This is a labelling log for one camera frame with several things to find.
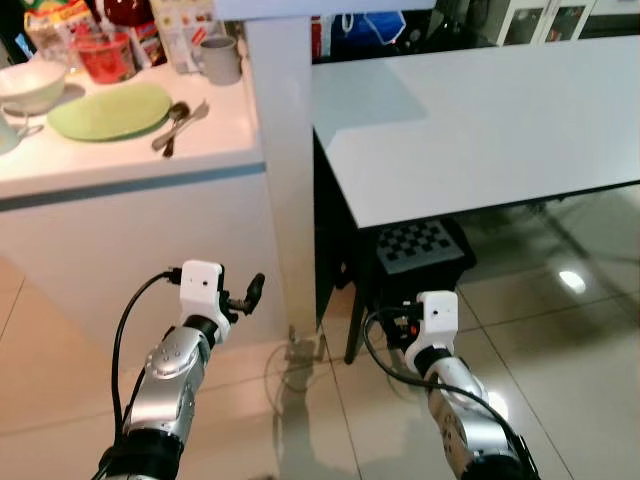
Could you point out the black box with checkerboard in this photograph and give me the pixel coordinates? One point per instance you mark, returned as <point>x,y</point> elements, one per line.
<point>425,250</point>

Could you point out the white dining table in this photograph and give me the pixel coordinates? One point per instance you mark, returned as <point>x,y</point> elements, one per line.
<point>480,130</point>

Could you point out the yellow green snack pack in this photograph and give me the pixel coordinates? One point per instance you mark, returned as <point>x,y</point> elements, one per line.
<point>55,25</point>

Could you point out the red plastic container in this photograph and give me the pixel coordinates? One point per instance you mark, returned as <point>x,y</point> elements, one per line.
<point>105,58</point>

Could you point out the white bowl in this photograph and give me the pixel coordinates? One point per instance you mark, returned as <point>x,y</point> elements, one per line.
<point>30,88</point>

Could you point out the red bag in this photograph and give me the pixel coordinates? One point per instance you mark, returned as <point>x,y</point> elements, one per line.
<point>319,38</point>

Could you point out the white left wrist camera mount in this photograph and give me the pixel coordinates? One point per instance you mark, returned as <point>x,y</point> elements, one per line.
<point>202,290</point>

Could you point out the light green plate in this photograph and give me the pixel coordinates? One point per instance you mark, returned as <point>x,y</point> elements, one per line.
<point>110,112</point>

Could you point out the metal fork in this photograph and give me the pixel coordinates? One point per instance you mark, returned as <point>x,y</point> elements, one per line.
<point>195,117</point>

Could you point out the metal spoon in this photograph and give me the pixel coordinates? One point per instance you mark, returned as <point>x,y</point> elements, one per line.
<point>178,112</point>

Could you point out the white glass-front cabinet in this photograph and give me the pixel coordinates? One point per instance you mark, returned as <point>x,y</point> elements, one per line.
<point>560,20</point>

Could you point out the dark red snack pack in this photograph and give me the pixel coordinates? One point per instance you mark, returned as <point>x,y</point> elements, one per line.
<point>130,12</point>

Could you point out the white cracker pack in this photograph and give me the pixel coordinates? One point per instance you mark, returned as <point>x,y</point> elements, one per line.
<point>180,30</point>

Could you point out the pale green mug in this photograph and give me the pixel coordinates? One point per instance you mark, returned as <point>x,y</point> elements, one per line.
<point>8,135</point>

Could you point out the black table leg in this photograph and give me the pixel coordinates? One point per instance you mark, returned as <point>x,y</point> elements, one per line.
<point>354,335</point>

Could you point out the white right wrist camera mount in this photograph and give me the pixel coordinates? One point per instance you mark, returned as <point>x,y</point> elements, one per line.
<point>438,318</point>

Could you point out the blue bag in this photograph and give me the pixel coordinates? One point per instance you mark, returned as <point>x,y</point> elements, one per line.
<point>368,35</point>

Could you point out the white counter cabinet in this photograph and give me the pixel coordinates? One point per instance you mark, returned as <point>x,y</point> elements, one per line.
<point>130,220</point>

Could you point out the white column with ledge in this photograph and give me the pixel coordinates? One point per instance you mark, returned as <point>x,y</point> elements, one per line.
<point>285,150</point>

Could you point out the grey cup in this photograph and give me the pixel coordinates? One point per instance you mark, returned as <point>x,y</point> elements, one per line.
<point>222,62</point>

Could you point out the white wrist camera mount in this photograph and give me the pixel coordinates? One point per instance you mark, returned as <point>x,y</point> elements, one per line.
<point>202,290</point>
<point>438,318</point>

